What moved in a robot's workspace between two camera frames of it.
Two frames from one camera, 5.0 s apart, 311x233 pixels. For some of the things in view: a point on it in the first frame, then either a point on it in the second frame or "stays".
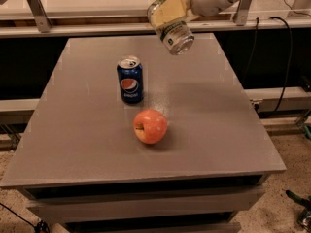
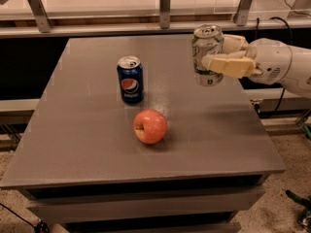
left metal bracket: (35, 4) stays
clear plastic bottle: (177, 38) to (207, 40)
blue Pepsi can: (130, 74) stays
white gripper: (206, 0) to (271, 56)
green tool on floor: (304, 218) stays
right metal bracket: (241, 15) stays
